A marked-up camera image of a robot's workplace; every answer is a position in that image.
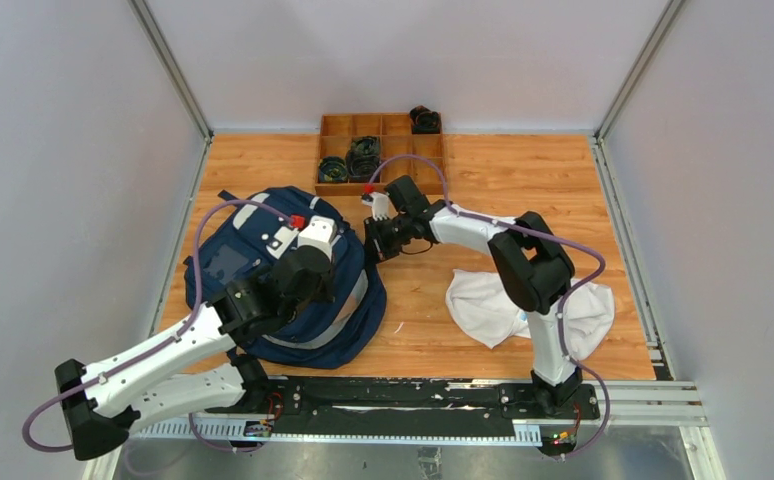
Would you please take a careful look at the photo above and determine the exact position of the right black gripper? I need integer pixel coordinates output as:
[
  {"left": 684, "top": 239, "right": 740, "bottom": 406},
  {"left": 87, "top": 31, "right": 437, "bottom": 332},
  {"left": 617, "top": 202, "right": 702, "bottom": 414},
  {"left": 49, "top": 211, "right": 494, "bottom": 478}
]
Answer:
[{"left": 360, "top": 213, "right": 414, "bottom": 270}]

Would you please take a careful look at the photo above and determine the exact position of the navy blue backpack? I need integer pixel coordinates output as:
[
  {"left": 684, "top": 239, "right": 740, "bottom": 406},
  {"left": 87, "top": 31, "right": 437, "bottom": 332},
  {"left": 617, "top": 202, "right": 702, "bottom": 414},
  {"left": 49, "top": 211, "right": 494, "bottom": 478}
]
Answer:
[{"left": 184, "top": 186, "right": 386, "bottom": 369}]

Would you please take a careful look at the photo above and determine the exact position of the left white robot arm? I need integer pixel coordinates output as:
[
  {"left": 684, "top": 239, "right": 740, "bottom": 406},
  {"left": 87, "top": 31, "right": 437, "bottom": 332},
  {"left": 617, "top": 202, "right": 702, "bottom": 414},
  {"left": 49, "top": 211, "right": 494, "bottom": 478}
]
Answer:
[{"left": 54, "top": 244, "right": 333, "bottom": 461}]

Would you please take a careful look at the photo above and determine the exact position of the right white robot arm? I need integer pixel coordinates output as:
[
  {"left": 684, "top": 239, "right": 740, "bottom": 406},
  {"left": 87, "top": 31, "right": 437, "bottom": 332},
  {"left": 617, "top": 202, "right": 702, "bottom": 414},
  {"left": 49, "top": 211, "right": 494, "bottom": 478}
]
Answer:
[{"left": 361, "top": 192, "right": 583, "bottom": 418}]

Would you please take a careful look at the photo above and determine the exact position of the black rolled belt left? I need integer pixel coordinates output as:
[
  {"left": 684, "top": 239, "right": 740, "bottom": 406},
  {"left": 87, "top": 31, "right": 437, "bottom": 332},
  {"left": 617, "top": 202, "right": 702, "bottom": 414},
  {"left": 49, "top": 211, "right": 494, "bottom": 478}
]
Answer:
[{"left": 317, "top": 156, "right": 349, "bottom": 184}]

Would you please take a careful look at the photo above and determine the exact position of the black rolled belt middle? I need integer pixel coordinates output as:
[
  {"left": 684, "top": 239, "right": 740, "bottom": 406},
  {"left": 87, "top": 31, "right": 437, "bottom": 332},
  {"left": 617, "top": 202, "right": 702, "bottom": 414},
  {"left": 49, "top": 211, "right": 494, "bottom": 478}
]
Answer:
[{"left": 345, "top": 136, "right": 381, "bottom": 183}]

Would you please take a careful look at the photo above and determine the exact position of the wooden compartment tray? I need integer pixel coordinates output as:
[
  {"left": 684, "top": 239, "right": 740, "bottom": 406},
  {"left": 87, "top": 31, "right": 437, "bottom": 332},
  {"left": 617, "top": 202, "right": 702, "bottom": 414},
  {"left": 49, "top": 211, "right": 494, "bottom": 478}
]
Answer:
[{"left": 314, "top": 112, "right": 447, "bottom": 196}]

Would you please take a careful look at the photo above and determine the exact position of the white cloth garment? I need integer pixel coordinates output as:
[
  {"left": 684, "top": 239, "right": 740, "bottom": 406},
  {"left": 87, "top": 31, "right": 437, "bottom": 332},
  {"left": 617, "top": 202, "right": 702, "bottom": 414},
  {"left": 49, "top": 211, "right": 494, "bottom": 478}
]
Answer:
[{"left": 445, "top": 269, "right": 616, "bottom": 361}]

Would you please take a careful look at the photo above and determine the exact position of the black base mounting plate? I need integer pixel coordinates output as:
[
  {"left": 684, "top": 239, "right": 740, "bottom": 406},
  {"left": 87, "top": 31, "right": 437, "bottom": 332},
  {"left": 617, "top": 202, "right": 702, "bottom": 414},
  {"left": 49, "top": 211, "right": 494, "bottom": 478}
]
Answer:
[{"left": 226, "top": 376, "right": 600, "bottom": 438}]

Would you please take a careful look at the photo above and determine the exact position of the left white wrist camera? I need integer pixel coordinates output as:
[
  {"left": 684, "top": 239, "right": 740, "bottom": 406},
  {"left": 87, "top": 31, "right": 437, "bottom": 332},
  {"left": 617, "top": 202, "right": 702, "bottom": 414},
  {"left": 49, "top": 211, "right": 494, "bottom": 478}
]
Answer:
[{"left": 297, "top": 215, "right": 337, "bottom": 260}]

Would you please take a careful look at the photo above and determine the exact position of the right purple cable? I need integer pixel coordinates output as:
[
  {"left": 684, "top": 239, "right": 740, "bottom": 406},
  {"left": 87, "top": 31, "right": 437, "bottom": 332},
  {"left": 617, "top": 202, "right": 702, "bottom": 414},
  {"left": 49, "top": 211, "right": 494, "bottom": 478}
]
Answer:
[{"left": 361, "top": 154, "right": 612, "bottom": 460}]

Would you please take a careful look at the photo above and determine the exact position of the purple cable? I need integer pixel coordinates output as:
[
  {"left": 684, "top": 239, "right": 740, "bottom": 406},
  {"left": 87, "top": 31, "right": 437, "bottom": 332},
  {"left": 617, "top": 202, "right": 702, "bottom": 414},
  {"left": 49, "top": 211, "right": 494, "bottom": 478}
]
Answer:
[
  {"left": 361, "top": 154, "right": 612, "bottom": 460},
  {"left": 21, "top": 198, "right": 305, "bottom": 456}
]

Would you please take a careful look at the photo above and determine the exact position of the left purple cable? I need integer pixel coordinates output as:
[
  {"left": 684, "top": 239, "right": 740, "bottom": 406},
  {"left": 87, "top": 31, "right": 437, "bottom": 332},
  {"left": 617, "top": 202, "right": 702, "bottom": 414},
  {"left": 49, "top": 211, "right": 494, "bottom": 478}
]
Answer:
[{"left": 21, "top": 198, "right": 305, "bottom": 456}]

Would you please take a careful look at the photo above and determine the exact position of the aluminium frame rail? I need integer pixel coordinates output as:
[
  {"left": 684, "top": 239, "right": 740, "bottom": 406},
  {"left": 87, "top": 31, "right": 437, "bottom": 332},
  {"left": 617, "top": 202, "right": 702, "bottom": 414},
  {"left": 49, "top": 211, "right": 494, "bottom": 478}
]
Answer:
[{"left": 82, "top": 370, "right": 726, "bottom": 480}]

